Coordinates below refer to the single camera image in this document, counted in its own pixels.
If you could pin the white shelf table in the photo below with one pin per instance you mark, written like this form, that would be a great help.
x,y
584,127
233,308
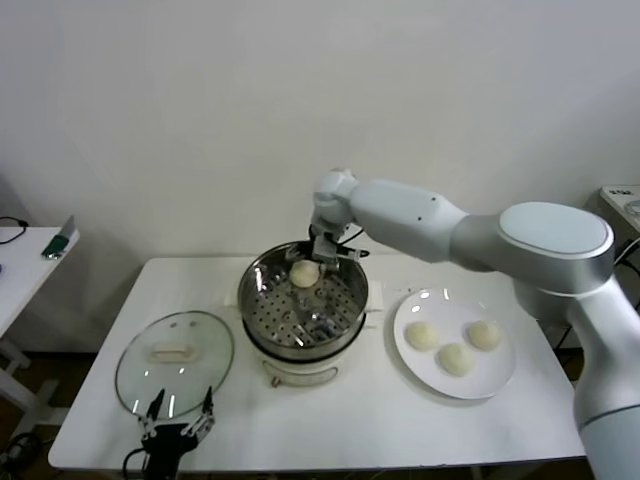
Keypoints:
x,y
617,197

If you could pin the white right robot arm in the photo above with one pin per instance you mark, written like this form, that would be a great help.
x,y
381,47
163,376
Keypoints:
x,y
400,215

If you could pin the white side table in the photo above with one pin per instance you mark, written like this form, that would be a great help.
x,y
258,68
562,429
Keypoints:
x,y
30,270

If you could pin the white steamed baozi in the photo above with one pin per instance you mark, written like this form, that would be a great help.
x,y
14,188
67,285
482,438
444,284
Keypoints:
x,y
421,335
483,335
456,359
303,273

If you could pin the perforated steel steamer basket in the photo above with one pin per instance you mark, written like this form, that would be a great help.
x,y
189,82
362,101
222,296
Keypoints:
x,y
280,320

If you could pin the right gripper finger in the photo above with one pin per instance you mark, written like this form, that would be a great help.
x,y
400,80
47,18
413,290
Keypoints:
x,y
330,268
299,251

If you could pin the round glass pot lid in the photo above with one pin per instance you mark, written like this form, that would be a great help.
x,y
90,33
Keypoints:
x,y
172,351

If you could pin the white electric cooker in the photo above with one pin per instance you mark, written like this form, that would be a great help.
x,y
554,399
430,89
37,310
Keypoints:
x,y
300,372

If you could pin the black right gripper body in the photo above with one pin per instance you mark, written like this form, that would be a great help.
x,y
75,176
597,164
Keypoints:
x,y
324,250

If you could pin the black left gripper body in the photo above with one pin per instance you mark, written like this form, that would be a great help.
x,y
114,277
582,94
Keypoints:
x,y
167,442

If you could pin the clear round dish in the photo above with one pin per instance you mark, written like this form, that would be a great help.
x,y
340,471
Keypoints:
x,y
635,207

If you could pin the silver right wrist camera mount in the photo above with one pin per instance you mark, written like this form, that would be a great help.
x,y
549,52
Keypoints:
x,y
352,253

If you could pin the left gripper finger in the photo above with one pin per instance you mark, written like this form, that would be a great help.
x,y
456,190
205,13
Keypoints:
x,y
150,422
205,419

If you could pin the white round plate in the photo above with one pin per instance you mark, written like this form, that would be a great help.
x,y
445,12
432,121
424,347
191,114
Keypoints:
x,y
495,372

